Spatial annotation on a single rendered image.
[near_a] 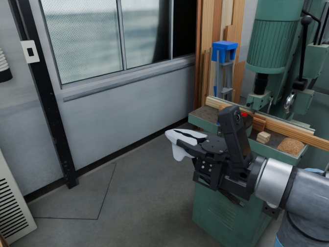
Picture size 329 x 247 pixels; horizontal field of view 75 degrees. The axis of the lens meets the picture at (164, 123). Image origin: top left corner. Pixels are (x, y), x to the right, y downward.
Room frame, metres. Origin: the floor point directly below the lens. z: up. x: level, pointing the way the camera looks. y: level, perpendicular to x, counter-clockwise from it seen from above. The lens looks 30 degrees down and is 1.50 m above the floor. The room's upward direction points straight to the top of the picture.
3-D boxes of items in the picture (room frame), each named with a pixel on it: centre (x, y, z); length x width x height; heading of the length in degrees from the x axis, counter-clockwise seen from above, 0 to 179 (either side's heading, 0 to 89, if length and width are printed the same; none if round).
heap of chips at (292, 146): (0.81, -0.59, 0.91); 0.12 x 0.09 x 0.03; 135
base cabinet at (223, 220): (1.12, -0.57, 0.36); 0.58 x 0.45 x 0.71; 135
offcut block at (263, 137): (0.86, -0.47, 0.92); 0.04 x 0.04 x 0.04; 36
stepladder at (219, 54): (1.92, -0.56, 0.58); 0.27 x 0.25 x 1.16; 41
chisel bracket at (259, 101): (1.05, -0.50, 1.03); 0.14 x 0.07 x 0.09; 135
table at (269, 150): (0.97, -0.40, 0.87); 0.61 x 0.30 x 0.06; 45
